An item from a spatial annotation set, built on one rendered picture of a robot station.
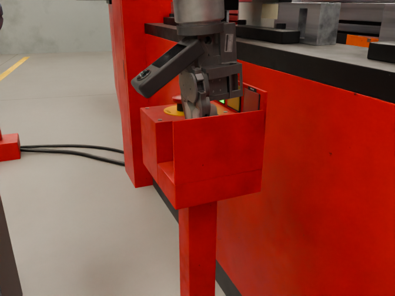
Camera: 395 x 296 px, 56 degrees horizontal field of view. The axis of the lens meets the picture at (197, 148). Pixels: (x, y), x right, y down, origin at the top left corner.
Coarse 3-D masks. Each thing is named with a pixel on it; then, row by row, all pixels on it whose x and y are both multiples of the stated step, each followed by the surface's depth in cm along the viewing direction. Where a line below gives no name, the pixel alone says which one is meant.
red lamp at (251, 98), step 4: (248, 92) 62; (252, 92) 61; (248, 96) 63; (252, 96) 61; (256, 96) 60; (244, 100) 64; (248, 100) 63; (252, 100) 62; (256, 100) 60; (244, 104) 64; (248, 104) 63; (252, 104) 62; (256, 104) 61; (244, 108) 65; (248, 108) 63; (252, 108) 62; (256, 108) 61
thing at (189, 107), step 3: (186, 102) 61; (189, 102) 61; (186, 105) 61; (189, 105) 61; (192, 105) 61; (186, 108) 62; (189, 108) 60; (192, 108) 60; (186, 111) 62; (189, 111) 61; (192, 111) 60; (186, 114) 62; (189, 114) 61; (192, 114) 60; (186, 117) 63; (189, 117) 61; (192, 117) 61
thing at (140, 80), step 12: (180, 48) 54; (192, 48) 53; (156, 60) 56; (168, 60) 53; (180, 60) 53; (192, 60) 54; (144, 72) 53; (156, 72) 52; (168, 72) 53; (180, 72) 54; (132, 84) 55; (144, 84) 52; (156, 84) 53; (144, 96) 53
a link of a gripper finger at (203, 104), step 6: (198, 84) 56; (198, 90) 56; (198, 96) 55; (204, 96) 55; (198, 102) 56; (204, 102) 55; (198, 108) 57; (204, 108) 55; (210, 108) 56; (204, 114) 56
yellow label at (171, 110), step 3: (165, 108) 71; (168, 108) 71; (171, 108) 71; (174, 108) 71; (165, 111) 69; (168, 111) 69; (171, 111) 69; (174, 111) 69; (177, 111) 69; (168, 114) 67; (171, 114) 67; (174, 114) 67; (177, 114) 67; (180, 114) 67; (183, 114) 67
